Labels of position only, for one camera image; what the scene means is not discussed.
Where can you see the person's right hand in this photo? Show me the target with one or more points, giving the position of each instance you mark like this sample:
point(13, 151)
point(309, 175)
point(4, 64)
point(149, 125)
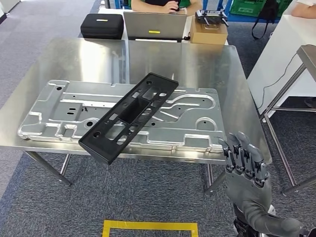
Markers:
point(171, 6)

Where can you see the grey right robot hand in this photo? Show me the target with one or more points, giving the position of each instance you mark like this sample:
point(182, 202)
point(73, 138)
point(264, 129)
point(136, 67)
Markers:
point(249, 196)

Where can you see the black plastic panel with cutouts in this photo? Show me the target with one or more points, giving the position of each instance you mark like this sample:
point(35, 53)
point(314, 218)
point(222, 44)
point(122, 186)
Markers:
point(99, 147)

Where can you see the person's left forearm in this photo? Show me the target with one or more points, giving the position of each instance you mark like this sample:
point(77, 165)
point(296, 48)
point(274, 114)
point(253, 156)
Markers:
point(192, 6)

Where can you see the person's right forearm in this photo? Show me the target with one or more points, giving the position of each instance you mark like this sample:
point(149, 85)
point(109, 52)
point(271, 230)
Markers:
point(145, 7)

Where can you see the stainless steel workbench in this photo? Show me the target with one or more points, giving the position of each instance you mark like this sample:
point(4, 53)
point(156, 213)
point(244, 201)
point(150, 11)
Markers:
point(308, 55)
point(74, 62)

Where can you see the white wristwatch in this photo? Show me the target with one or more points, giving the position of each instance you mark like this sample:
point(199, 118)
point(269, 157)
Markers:
point(185, 10)

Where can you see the person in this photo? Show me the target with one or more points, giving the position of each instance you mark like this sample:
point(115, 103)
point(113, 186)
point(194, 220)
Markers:
point(303, 9)
point(155, 1)

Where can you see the grey laptop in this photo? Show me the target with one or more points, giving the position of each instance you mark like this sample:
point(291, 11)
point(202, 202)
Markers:
point(155, 23)

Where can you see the black remote controller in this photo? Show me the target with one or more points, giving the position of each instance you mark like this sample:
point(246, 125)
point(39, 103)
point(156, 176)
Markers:
point(211, 14)

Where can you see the brown cardboard box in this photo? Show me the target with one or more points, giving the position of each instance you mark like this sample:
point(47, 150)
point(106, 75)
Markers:
point(208, 36)

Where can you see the white desk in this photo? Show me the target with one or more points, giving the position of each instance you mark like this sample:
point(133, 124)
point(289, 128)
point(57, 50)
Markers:
point(111, 9)

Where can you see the black zip case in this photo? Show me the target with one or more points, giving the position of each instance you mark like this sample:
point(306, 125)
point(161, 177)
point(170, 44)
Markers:
point(102, 27)

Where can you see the green plastic crate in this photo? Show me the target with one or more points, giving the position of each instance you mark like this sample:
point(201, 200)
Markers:
point(285, 6)
point(246, 6)

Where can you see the yellow floor tape square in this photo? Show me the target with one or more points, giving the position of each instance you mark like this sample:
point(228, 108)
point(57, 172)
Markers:
point(148, 225)

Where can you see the white cabinet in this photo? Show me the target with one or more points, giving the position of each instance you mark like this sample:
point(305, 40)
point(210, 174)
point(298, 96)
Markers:
point(276, 59)

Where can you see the large stamped metal panel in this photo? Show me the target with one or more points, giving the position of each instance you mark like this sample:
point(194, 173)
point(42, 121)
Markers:
point(49, 114)

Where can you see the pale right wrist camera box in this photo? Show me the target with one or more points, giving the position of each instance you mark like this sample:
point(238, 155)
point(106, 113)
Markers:
point(271, 211)

